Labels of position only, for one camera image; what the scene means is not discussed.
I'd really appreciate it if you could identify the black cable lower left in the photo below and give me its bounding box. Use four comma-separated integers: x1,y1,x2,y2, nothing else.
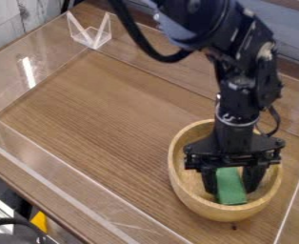
0,217,39,244

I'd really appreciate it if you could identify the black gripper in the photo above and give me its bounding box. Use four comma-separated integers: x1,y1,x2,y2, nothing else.
183,108,286,194

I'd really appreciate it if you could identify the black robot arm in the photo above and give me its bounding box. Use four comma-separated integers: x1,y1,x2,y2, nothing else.
147,0,286,194

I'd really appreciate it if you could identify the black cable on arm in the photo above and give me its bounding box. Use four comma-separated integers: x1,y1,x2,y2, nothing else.
108,0,195,64

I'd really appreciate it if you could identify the clear acrylic front wall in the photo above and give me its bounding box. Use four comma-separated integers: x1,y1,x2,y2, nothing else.
0,120,192,244

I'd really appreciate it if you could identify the green rectangular block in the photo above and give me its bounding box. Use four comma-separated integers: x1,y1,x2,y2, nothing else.
216,168,247,206

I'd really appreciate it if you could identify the clear acrylic corner bracket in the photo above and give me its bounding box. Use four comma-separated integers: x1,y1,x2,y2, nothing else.
67,12,112,50

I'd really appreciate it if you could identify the brown wooden bowl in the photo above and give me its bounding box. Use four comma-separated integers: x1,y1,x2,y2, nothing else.
168,119,284,222

